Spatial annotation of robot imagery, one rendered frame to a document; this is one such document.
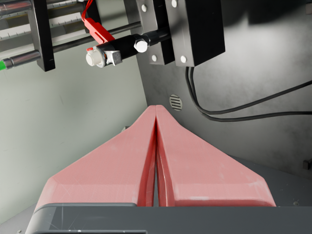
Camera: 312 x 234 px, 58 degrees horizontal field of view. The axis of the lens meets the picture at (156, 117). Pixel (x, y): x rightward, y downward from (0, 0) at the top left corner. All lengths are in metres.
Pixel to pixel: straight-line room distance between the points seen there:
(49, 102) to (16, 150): 0.12
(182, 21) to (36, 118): 0.38
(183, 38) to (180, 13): 0.03
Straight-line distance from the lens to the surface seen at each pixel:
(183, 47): 0.42
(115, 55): 0.33
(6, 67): 0.53
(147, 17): 0.46
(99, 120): 0.72
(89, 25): 0.41
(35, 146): 0.66
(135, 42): 0.38
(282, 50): 0.51
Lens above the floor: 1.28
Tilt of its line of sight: 35 degrees down
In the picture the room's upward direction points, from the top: 120 degrees counter-clockwise
